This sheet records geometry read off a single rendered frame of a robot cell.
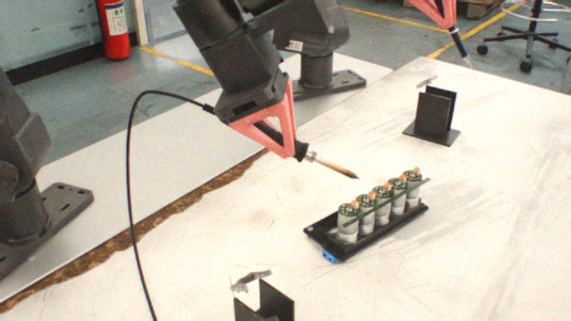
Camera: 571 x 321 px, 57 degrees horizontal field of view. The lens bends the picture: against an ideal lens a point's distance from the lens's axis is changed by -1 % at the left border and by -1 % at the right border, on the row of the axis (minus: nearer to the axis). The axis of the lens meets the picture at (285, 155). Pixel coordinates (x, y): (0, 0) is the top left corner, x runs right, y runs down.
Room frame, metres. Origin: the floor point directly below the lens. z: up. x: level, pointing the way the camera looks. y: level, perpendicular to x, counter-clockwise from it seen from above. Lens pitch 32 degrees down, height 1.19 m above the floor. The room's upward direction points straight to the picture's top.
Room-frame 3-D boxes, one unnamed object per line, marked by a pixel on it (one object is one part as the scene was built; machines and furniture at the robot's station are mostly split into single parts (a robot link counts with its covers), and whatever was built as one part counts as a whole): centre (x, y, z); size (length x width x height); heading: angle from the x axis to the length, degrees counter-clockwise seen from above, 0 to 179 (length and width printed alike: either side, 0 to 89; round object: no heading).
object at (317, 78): (0.96, -0.06, 0.79); 0.20 x 0.07 x 0.08; 117
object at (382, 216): (0.53, -0.12, 0.79); 0.02 x 0.02 x 0.05
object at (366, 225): (0.51, -0.09, 0.79); 0.02 x 0.02 x 0.05
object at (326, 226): (0.54, -0.11, 0.76); 0.16 x 0.07 x 0.01; 129
